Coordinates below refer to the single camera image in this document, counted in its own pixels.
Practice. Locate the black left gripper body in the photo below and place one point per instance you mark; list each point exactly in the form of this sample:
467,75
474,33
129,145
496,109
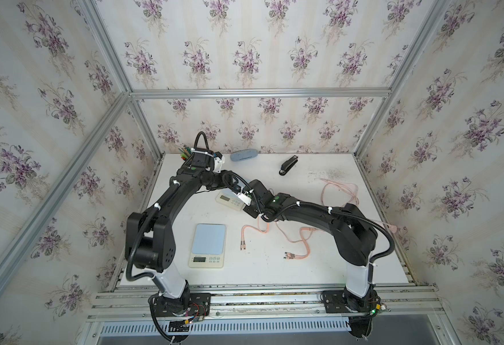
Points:
220,180

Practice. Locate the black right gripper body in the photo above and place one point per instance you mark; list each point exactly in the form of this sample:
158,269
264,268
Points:
252,209

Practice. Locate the blue kitchen scale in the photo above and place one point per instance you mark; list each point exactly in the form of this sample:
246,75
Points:
208,249
230,201

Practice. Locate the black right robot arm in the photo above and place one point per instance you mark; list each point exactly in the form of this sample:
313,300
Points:
359,241

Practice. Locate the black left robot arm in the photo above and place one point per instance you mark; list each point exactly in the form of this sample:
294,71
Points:
150,244

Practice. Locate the blue glasses case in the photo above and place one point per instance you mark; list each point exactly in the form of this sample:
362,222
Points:
245,154

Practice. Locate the black stapler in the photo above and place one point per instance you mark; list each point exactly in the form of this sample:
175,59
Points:
288,165

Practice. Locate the coloured pens bunch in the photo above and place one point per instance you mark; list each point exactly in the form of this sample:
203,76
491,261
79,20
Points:
185,152

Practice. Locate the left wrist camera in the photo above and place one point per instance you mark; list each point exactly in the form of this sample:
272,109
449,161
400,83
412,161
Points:
219,160

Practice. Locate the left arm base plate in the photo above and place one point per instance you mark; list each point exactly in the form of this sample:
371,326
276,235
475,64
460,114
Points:
188,305

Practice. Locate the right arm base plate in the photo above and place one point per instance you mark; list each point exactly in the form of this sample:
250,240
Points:
343,301

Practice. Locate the aluminium mounting rail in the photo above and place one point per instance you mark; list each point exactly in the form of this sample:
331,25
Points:
238,302

